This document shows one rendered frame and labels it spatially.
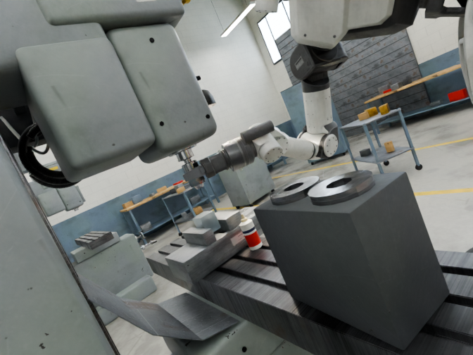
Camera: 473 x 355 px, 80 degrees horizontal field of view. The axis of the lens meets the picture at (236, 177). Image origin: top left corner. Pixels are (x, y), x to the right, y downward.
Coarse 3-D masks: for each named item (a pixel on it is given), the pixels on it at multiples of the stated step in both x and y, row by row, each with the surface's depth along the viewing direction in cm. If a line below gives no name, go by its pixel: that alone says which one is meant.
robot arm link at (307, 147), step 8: (304, 136) 101; (312, 136) 98; (320, 136) 96; (296, 144) 90; (304, 144) 93; (312, 144) 95; (320, 144) 95; (296, 152) 91; (304, 152) 93; (312, 152) 95; (320, 152) 95; (304, 160) 97
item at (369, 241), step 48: (288, 192) 46; (336, 192) 36; (384, 192) 34; (288, 240) 45; (336, 240) 35; (384, 240) 34; (288, 288) 52; (336, 288) 40; (384, 288) 33; (432, 288) 37; (384, 336) 35
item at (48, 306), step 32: (0, 160) 41; (0, 192) 40; (32, 192) 68; (0, 224) 40; (32, 224) 42; (0, 256) 39; (32, 256) 41; (64, 256) 50; (0, 288) 39; (32, 288) 41; (64, 288) 43; (0, 320) 38; (32, 320) 40; (64, 320) 42; (96, 320) 48; (0, 352) 38; (32, 352) 40; (64, 352) 42; (96, 352) 44
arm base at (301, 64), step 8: (296, 48) 87; (304, 48) 84; (312, 48) 83; (336, 48) 86; (296, 56) 88; (304, 56) 85; (312, 56) 83; (320, 56) 83; (328, 56) 84; (336, 56) 86; (344, 56) 86; (296, 64) 90; (304, 64) 86; (312, 64) 83; (320, 64) 84; (328, 64) 86; (296, 72) 91; (304, 72) 88; (312, 72) 86
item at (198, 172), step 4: (196, 168) 79; (200, 168) 78; (188, 172) 79; (192, 172) 79; (196, 172) 79; (200, 172) 79; (204, 172) 79; (184, 176) 78; (188, 176) 79; (192, 176) 79; (196, 176) 79; (200, 176) 79; (188, 180) 79
